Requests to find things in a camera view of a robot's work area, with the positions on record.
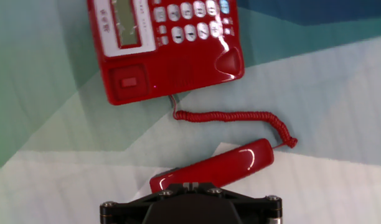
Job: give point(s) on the blue green white tablecloth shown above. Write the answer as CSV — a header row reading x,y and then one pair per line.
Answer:
x,y
333,124

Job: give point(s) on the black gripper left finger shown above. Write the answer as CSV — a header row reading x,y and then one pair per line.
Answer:
x,y
125,208

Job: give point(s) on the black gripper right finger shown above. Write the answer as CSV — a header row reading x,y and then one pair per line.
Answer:
x,y
259,208

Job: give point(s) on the red telephone base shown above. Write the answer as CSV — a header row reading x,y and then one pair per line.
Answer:
x,y
178,68

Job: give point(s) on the red telephone handset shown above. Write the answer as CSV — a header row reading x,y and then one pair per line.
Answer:
x,y
215,168

